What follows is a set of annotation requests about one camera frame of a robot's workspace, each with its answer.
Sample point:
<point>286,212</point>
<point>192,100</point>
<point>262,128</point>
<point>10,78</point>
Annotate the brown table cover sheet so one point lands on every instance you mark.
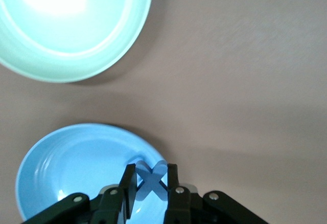
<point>230,80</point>

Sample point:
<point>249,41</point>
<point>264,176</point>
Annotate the blue plus sign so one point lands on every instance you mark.
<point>150,180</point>

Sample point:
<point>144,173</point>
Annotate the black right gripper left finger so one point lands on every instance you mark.
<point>110,206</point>

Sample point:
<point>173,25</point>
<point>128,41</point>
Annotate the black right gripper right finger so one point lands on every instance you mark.
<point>178,203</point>

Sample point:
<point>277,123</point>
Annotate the blue plate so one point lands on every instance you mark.
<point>76,170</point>

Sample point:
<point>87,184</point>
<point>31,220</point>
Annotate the green plate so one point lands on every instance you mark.
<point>64,29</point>

